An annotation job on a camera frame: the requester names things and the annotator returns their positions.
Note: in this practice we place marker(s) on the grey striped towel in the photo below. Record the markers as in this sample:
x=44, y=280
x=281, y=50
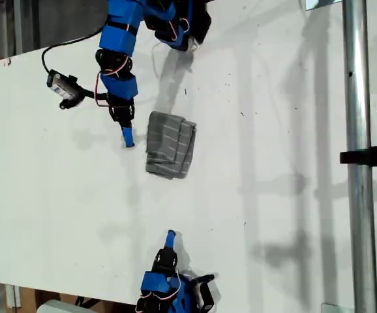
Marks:
x=165, y=146

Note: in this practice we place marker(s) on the brown cardboard box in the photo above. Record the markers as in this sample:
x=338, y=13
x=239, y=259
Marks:
x=28, y=296

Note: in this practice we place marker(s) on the black camera stalk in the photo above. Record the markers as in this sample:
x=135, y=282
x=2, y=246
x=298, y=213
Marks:
x=90, y=95
x=205, y=278

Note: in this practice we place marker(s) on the black camera box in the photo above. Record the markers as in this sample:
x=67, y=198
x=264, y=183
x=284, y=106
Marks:
x=61, y=86
x=205, y=295

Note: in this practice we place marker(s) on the white metal table bracket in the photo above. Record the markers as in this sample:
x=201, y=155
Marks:
x=12, y=296

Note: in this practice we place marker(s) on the steel post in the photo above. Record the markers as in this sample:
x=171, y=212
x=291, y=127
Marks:
x=358, y=98

